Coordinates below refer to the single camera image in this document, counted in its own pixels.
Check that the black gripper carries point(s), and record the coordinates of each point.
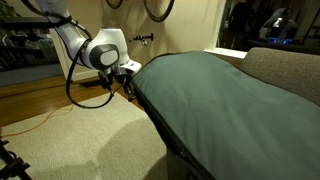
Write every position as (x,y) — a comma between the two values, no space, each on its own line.
(120,79)

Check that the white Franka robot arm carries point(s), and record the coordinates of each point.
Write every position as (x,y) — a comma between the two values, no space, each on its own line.
(96,50)

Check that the cream carpet rug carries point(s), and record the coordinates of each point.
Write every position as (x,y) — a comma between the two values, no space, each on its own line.
(83,140)

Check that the black bicycle wheel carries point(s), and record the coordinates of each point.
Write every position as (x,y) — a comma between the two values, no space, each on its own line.
(159,15)

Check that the grey-blue cushion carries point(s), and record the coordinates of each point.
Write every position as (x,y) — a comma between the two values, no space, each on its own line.
(233,110)

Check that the grey fabric sofa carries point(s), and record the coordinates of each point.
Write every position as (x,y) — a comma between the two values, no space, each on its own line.
(286,73)

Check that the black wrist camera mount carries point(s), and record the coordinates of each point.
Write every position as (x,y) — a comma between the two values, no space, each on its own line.
(105,79)

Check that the black wall bike hook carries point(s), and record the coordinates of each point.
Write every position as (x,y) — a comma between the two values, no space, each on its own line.
(143,37)

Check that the black stereo camera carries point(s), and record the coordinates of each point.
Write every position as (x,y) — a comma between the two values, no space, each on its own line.
(23,23)

